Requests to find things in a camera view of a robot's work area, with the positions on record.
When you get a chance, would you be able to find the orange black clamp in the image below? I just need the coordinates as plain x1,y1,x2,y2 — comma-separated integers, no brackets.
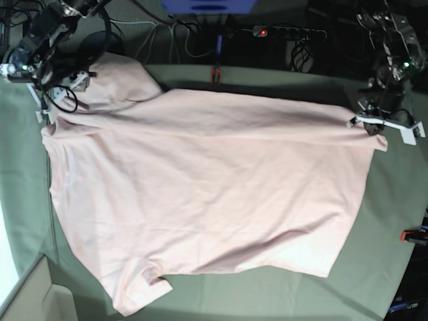
210,67,221,86
401,225,427,246

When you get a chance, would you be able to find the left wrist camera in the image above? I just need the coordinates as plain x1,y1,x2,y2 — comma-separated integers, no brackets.
399,121,427,146

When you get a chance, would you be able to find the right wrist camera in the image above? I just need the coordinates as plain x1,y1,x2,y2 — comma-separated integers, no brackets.
35,108,59,124

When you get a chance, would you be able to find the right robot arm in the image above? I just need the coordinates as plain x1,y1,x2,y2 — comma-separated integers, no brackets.
1,1,112,123

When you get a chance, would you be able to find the beige cardboard box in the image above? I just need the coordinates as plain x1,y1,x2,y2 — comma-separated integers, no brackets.
1,255,78,321

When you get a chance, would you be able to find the right orange black clamp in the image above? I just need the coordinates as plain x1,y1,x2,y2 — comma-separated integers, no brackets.
401,225,427,246

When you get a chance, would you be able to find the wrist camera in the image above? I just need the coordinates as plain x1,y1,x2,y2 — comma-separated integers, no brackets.
35,108,59,124
399,121,427,146

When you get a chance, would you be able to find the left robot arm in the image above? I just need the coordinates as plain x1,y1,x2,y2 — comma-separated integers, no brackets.
348,1,427,137

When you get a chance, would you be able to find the white cable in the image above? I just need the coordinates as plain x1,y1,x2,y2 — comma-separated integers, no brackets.
96,0,215,65

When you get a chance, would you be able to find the black power strip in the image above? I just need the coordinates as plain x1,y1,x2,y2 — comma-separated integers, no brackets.
251,25,328,41

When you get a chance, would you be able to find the pink t-shirt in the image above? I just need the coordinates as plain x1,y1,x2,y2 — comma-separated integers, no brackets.
41,54,388,316

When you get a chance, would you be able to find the blue plastic box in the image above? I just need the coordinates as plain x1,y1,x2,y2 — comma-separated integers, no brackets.
161,0,256,15

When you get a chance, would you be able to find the round black stool base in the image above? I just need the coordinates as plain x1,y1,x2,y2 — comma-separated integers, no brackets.
76,31,125,64

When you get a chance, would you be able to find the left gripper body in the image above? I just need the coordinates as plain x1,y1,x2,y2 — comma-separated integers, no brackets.
346,98,418,134

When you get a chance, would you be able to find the middle orange black clamp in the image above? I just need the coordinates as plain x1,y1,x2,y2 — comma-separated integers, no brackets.
210,67,221,86

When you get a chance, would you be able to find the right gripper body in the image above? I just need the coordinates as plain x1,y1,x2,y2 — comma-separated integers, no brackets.
27,71,97,117

